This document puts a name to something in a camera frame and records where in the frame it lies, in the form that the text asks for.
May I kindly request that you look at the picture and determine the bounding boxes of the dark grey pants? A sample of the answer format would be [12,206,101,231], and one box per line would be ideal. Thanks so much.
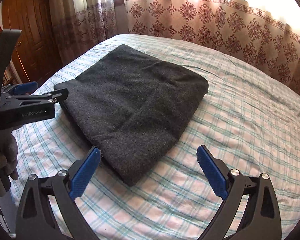
[54,44,209,186]

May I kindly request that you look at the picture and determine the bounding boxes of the left grey gloved hand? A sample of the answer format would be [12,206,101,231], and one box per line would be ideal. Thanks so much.
[0,128,19,197]

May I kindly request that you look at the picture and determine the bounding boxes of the brown wooden door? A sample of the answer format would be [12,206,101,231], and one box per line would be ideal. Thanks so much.
[1,0,63,86]

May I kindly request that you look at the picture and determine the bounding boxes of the patterned beige curtain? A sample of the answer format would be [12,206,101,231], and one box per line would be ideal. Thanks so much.
[49,0,300,95]

